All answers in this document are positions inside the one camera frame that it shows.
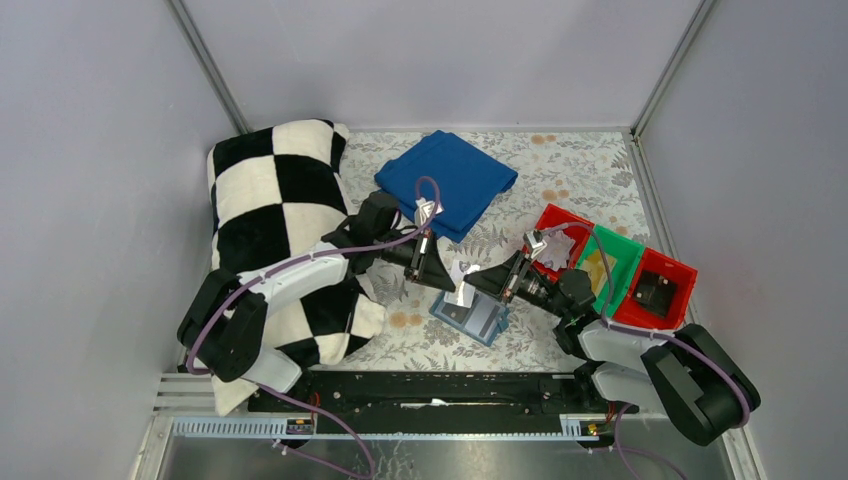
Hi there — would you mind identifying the white card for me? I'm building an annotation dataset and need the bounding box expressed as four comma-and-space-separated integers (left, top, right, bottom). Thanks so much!
445, 259, 480, 308

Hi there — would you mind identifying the blue leather card holder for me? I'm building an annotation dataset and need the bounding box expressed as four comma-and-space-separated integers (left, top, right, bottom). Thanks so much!
429, 286, 509, 346

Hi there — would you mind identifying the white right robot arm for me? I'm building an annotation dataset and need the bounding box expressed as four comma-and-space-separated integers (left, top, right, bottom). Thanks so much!
464, 230, 762, 446

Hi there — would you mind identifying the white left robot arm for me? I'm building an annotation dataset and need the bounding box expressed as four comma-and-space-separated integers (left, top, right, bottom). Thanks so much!
177, 192, 455, 393

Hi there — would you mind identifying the gold card in green bin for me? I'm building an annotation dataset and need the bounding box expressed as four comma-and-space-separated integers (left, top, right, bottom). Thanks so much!
580, 249, 617, 297

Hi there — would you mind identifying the dark card in red bin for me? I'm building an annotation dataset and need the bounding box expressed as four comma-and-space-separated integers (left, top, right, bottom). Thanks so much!
632, 271, 678, 317

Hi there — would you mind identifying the floral table mat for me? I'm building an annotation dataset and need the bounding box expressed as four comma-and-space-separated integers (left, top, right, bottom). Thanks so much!
340, 131, 652, 372

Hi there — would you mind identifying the green bin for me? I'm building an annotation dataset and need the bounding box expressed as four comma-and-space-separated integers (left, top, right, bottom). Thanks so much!
575, 225, 646, 318

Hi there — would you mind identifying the red bin right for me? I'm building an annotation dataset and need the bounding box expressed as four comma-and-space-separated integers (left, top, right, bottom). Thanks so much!
613, 248, 698, 330

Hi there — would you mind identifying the folded blue cloth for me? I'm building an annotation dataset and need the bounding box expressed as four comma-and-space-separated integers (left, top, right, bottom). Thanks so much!
375, 130, 517, 243

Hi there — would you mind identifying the black white checkered pillow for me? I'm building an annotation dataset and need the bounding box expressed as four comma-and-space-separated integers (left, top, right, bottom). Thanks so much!
206, 119, 390, 417

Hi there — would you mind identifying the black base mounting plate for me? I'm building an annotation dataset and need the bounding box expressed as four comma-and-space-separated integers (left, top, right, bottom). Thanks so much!
248, 371, 623, 435

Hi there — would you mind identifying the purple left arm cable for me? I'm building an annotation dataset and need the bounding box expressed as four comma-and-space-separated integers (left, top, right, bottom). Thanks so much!
185, 176, 444, 480

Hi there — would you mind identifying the white slotted cable duct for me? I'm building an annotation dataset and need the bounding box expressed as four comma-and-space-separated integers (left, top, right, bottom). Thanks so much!
172, 416, 601, 442

